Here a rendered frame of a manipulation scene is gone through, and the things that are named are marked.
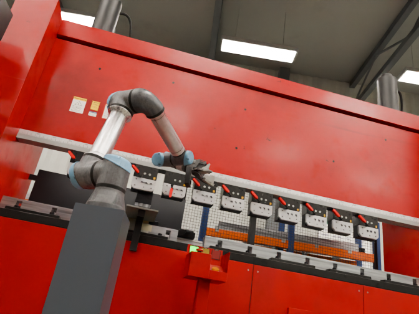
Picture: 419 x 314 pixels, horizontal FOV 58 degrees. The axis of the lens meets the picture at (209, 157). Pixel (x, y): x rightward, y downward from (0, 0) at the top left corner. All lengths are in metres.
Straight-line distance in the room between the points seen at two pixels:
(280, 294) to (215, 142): 1.08
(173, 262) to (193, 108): 1.10
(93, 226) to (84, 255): 0.10
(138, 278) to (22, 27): 1.73
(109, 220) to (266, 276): 1.26
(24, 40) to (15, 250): 1.29
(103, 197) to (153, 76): 1.54
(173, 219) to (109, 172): 1.55
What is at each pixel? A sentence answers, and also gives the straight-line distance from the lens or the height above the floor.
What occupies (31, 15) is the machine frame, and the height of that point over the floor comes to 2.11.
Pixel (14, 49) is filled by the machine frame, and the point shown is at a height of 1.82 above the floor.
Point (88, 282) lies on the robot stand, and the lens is 1.39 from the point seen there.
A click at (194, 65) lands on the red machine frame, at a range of 2.94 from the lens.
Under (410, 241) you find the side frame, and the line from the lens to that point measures 3.54.
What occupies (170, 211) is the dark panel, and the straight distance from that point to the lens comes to 3.01.
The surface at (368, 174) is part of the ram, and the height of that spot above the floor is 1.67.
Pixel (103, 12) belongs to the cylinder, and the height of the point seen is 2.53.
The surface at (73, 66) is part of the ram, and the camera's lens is 2.87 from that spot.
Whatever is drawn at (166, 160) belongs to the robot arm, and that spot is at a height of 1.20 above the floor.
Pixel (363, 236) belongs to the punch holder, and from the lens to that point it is 2.91.
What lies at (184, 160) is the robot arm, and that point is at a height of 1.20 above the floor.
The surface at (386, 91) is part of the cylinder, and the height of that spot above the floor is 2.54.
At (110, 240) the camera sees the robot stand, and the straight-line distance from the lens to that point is 1.40.
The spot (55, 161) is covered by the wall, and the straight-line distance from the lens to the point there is 7.39.
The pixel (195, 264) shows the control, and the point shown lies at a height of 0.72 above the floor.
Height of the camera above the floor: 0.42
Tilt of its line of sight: 24 degrees up
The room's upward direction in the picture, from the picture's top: 9 degrees clockwise
